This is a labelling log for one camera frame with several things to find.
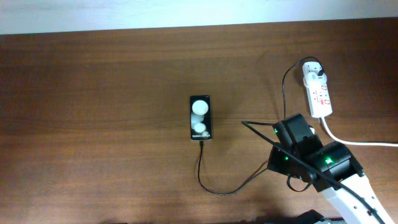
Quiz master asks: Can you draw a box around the black charger cable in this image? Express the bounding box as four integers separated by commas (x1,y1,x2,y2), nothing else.
197,55,325,196

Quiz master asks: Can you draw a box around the black Galaxy smartphone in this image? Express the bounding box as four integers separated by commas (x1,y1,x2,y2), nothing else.
190,95,213,141

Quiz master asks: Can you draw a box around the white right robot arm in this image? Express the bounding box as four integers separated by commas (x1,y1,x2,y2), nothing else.
267,114,394,223

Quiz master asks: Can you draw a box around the white charger adapter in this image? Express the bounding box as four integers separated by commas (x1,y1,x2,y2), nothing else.
302,62,327,88

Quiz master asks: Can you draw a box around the white power strip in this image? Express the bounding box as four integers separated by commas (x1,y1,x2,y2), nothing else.
303,60,333,118

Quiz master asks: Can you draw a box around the white power strip cord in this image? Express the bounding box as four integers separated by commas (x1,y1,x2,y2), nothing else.
319,116,398,147

